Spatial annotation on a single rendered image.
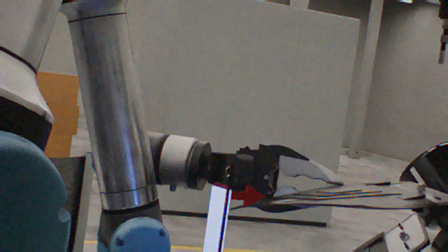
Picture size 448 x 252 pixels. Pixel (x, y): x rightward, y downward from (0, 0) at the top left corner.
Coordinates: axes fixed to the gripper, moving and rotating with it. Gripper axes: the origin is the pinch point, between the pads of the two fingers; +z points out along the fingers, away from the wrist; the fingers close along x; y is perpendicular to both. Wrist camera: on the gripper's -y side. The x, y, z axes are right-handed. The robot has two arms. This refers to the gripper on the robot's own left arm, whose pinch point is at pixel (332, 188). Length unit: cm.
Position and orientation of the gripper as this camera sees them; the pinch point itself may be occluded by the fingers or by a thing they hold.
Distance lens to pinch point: 97.7
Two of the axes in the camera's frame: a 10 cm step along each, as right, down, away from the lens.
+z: 9.6, 1.5, -2.5
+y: 2.4, 0.9, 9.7
